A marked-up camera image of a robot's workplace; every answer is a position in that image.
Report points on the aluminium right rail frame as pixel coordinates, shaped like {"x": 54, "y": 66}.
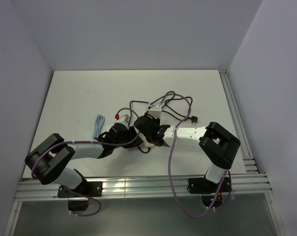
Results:
{"x": 249, "y": 161}

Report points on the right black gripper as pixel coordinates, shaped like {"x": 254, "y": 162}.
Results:
{"x": 156, "y": 120}

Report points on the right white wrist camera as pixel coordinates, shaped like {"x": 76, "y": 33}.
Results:
{"x": 154, "y": 110}

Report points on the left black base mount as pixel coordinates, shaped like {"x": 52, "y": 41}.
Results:
{"x": 80, "y": 198}

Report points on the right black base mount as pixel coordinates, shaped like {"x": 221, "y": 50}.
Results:
{"x": 207, "y": 190}

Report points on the beige red power strip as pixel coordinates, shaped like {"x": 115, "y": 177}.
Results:
{"x": 148, "y": 144}

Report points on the aluminium front rail frame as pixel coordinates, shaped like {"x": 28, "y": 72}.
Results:
{"x": 139, "y": 187}

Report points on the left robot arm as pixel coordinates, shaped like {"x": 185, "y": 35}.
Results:
{"x": 48, "y": 161}

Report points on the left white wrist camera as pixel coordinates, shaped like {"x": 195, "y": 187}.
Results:
{"x": 124, "y": 119}

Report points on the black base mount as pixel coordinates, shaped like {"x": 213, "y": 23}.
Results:
{"x": 207, "y": 190}
{"x": 80, "y": 198}

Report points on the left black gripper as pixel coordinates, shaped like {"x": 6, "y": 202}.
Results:
{"x": 138, "y": 141}

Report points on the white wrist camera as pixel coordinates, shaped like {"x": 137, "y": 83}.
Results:
{"x": 154, "y": 110}
{"x": 124, "y": 119}

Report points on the aluminium rail frame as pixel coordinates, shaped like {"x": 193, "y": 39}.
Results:
{"x": 139, "y": 187}
{"x": 249, "y": 161}

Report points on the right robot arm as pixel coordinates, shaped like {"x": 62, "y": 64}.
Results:
{"x": 218, "y": 144}

